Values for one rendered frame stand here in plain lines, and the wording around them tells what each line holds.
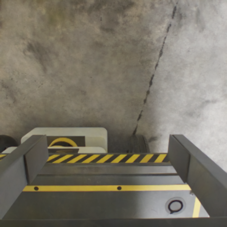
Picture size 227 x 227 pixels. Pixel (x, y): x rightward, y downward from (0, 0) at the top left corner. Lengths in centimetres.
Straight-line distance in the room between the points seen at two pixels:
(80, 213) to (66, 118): 35
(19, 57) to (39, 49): 8
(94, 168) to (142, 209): 14
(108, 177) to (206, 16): 59
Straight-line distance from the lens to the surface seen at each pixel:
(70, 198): 37
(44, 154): 17
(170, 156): 17
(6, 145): 68
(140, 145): 51
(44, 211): 40
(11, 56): 68
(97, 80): 59
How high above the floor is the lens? 58
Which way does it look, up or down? 75 degrees down
